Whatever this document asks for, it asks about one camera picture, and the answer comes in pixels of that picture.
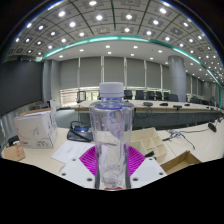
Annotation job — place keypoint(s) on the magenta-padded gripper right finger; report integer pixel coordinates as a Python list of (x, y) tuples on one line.
[(136, 160)]

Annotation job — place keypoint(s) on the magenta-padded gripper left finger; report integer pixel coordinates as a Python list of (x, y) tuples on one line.
[(88, 160)]

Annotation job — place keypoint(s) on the clear plastic water bottle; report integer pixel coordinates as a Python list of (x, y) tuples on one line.
[(111, 133)]

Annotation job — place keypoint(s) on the black clip tool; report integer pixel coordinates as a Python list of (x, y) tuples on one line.
[(150, 154)]

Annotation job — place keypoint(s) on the white compartment organizer box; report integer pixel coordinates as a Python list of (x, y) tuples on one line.
[(146, 141)]

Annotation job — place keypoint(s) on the white printed paper sheet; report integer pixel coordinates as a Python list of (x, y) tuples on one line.
[(70, 150)]

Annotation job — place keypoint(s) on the shallow cardboard box red label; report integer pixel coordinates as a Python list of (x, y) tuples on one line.
[(180, 163)]

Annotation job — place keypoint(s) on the long curved conference desk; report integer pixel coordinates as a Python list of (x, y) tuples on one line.
[(160, 116)]

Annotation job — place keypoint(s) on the black conference microphones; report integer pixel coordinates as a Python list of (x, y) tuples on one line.
[(147, 104)]

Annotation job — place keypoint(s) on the white copy paper carton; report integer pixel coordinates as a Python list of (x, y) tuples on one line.
[(35, 130)]

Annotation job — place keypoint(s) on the small dark monitor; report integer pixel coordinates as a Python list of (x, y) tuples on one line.
[(81, 96)]

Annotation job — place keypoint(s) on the black office chairs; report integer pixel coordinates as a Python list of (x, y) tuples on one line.
[(140, 94)]

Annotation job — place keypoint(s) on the brown paper envelope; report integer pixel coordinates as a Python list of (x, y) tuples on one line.
[(13, 153)]

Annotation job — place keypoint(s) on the black box device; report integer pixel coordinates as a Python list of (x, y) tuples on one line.
[(12, 140)]

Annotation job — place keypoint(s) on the black table microphone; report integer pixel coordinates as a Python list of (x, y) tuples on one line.
[(212, 127)]

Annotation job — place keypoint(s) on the round ceiling lights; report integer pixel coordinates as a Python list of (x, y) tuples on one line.
[(99, 17)]

